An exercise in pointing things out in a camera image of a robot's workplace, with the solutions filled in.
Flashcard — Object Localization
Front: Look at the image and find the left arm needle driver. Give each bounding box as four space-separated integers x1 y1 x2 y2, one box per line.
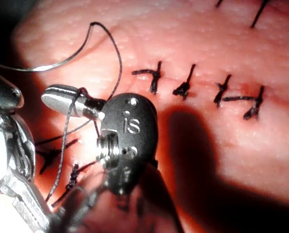
0 106 37 193

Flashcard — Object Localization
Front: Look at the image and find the right arm needle driver jaw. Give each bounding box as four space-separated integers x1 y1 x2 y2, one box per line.
41 91 105 120
45 83 104 107

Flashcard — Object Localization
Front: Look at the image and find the right arm needle driver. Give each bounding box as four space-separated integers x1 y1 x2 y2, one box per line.
96 92 159 195

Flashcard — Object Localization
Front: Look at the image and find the left arm needle driver jaw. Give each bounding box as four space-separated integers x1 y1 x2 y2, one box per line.
2 179 60 227
11 196 52 233

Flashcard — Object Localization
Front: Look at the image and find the black thread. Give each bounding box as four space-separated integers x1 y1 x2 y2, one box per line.
34 21 123 207

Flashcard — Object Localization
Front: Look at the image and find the curved steel needle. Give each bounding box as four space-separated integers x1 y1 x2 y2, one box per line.
0 23 94 73

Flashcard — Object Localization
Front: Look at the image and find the black stitching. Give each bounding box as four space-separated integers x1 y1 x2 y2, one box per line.
131 60 266 121
216 0 269 29

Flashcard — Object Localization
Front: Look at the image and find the tissue pad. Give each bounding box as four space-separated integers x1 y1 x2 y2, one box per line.
0 0 289 233

